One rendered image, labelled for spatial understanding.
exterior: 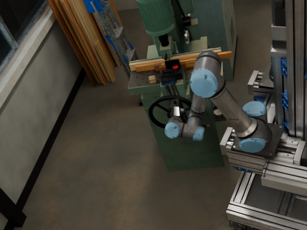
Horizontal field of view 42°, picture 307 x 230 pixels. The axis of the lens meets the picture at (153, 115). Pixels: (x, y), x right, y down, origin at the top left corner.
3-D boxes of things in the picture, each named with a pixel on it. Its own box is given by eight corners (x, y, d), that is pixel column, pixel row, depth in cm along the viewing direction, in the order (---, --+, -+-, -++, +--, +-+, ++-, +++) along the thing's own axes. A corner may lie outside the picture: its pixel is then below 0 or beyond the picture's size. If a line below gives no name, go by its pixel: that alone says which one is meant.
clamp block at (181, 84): (162, 97, 246) (159, 87, 240) (164, 83, 255) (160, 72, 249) (186, 94, 243) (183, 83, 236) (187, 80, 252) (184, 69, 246)
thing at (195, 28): (187, 41, 264) (183, 26, 256) (187, 35, 269) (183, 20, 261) (201, 39, 262) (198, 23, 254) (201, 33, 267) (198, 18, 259)
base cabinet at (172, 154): (167, 172, 316) (143, 109, 267) (171, 118, 356) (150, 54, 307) (224, 166, 306) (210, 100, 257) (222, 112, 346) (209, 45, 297)
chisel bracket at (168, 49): (162, 61, 252) (159, 50, 246) (163, 47, 262) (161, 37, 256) (174, 59, 251) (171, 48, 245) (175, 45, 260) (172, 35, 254)
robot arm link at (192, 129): (206, 118, 204) (185, 114, 205) (203, 135, 197) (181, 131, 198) (204, 128, 210) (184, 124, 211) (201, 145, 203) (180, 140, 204)
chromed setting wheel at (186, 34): (186, 49, 259) (182, 33, 250) (187, 38, 267) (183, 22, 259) (191, 49, 258) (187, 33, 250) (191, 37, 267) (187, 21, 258)
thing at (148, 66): (136, 72, 265) (134, 67, 263) (136, 70, 267) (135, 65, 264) (232, 57, 251) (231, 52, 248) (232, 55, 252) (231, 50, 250)
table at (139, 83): (128, 106, 253) (125, 99, 249) (134, 74, 274) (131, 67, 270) (225, 93, 239) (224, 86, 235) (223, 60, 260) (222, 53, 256)
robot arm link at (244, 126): (271, 129, 198) (212, 50, 171) (269, 153, 189) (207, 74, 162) (249, 135, 205) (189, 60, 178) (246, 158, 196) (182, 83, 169)
